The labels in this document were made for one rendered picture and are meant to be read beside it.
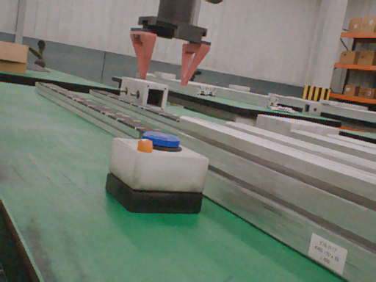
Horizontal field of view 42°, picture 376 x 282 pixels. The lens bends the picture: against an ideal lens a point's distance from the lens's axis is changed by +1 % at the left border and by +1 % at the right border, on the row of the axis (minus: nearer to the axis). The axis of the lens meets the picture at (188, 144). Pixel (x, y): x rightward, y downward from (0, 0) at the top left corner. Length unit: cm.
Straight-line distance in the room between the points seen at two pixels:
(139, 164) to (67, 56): 1145
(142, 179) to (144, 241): 8
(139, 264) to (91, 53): 1172
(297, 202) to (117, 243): 17
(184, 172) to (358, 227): 18
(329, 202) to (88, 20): 1168
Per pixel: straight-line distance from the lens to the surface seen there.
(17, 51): 273
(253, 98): 401
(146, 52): 80
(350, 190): 41
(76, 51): 1194
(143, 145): 47
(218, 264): 39
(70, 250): 38
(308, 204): 45
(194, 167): 50
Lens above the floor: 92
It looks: 8 degrees down
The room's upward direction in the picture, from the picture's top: 10 degrees clockwise
